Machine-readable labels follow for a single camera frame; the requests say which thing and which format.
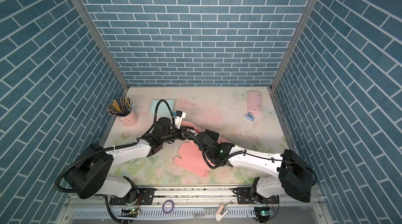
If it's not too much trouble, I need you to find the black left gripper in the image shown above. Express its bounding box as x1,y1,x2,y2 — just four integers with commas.
160,126,194,144

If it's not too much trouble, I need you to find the mint green paper box sheet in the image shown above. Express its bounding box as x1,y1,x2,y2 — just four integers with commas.
149,99,174,117

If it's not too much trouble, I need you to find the pink paper box sheet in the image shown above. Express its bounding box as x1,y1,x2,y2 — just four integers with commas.
174,141,235,184

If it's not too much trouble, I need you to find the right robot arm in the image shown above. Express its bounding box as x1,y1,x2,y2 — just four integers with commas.
182,130,317,203

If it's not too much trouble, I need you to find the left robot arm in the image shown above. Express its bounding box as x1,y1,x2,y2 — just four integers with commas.
53,110,187,205

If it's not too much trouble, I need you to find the pink metal pencil bucket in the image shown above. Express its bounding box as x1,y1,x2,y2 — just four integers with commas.
119,109,138,127

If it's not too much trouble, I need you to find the bundle of colored pencils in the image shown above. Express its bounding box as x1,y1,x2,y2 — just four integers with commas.
107,97,132,117

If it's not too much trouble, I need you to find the white pink clip tool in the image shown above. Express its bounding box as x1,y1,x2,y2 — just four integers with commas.
215,204,228,221

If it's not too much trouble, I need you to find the pink pencil case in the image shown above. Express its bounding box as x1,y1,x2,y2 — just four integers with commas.
247,91,262,115

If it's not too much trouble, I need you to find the purple tape roll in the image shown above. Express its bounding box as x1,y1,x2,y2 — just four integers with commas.
162,199,175,215

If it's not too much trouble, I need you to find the aluminium front rail frame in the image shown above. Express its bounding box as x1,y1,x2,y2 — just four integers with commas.
56,185,334,224

